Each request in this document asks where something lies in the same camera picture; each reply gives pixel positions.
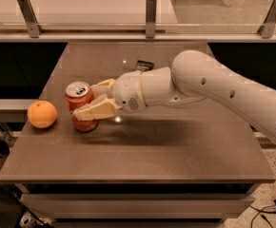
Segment orange fruit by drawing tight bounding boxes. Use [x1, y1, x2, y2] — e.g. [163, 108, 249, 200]
[27, 100, 57, 128]

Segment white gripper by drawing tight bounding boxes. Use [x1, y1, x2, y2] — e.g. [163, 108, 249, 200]
[73, 71, 147, 121]

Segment right metal glass bracket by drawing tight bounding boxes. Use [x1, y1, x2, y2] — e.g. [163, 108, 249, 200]
[257, 0, 276, 39]

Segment middle metal glass bracket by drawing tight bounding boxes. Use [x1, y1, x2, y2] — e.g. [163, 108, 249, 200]
[146, 0, 157, 38]

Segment metal glass bracket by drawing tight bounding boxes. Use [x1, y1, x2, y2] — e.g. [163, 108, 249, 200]
[146, 0, 157, 38]
[17, 0, 43, 38]
[257, 0, 276, 39]

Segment white tape roll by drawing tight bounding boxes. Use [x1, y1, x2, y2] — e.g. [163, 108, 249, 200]
[19, 213, 36, 228]

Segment grey table frame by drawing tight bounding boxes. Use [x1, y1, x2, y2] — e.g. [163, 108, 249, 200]
[20, 193, 254, 219]

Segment left metal glass bracket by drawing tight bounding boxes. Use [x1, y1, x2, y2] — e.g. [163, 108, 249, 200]
[17, 0, 43, 38]

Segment red coke can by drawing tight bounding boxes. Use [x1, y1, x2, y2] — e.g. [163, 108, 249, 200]
[65, 82, 99, 132]

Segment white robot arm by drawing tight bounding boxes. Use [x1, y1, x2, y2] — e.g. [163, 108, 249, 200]
[73, 50, 276, 143]

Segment black chocolate bar wrapper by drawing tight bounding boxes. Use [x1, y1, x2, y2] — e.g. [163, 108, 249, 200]
[133, 60, 154, 72]

